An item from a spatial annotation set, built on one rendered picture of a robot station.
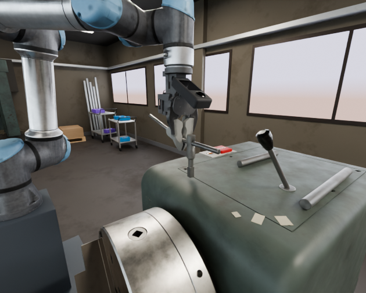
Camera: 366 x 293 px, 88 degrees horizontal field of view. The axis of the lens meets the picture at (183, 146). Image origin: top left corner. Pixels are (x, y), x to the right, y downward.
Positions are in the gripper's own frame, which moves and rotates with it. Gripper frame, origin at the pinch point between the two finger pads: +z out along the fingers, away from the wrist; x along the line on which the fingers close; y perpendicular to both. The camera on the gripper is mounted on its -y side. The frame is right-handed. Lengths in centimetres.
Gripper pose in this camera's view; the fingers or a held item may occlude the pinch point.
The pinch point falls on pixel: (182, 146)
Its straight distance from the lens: 52.2
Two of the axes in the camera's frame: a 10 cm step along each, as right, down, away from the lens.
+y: -5.8, -2.2, 7.8
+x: -8.1, 1.5, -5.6
